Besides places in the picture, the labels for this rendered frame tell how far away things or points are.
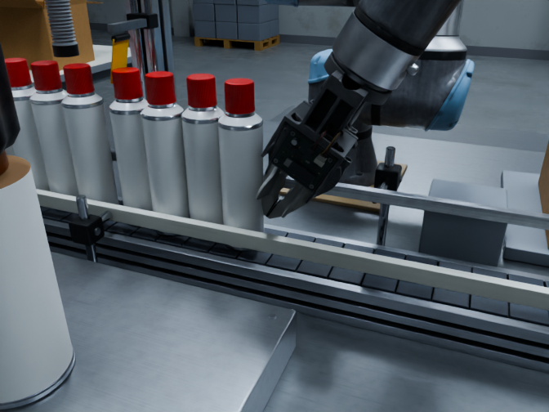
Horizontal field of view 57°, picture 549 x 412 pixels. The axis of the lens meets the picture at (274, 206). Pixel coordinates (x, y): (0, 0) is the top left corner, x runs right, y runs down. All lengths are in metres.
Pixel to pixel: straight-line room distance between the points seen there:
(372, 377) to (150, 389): 0.22
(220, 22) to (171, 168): 7.02
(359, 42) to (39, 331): 0.36
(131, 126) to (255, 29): 6.78
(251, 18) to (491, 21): 3.15
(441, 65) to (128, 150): 0.48
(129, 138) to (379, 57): 0.33
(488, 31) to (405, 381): 7.08
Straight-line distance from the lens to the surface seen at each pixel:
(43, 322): 0.45
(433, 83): 0.85
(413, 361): 0.57
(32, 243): 0.42
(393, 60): 0.48
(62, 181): 0.76
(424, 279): 0.56
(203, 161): 0.61
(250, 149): 0.58
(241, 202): 0.60
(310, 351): 0.57
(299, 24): 8.03
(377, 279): 0.59
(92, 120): 0.70
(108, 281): 0.61
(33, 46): 2.36
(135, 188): 0.68
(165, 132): 0.62
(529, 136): 1.34
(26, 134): 0.78
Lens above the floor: 1.21
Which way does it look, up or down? 26 degrees down
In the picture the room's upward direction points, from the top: straight up
